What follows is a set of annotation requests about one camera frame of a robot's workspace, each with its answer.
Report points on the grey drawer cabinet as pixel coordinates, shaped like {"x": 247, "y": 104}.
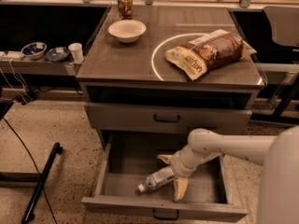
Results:
{"x": 139, "y": 74}

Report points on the dark blue bowl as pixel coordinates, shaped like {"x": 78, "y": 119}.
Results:
{"x": 59, "y": 54}

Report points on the grey chair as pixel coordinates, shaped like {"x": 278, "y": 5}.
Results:
{"x": 284, "y": 22}

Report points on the white and blue bowl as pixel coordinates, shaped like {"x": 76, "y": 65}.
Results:
{"x": 34, "y": 51}

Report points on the open bottom drawer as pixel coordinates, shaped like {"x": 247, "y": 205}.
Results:
{"x": 131, "y": 157}

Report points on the white paper cup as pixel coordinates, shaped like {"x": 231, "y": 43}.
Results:
{"x": 77, "y": 52}

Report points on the grey side shelf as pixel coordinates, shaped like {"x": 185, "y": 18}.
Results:
{"x": 39, "y": 67}

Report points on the clear plastic water bottle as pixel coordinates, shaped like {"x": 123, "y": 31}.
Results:
{"x": 156, "y": 180}

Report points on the closed upper drawer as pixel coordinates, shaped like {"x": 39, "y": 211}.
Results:
{"x": 165, "y": 119}

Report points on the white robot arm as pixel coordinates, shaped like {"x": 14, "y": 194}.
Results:
{"x": 278, "y": 155}

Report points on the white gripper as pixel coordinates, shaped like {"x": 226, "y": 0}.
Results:
{"x": 177, "y": 164}

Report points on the white ceramic bowl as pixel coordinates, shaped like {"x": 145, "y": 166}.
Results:
{"x": 127, "y": 31}

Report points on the black stand leg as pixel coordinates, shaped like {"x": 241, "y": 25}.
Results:
{"x": 41, "y": 180}

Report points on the bagged loaf of bread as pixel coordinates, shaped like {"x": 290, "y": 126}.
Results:
{"x": 207, "y": 52}

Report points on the glass jar with food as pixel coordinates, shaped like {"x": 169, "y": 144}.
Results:
{"x": 125, "y": 8}

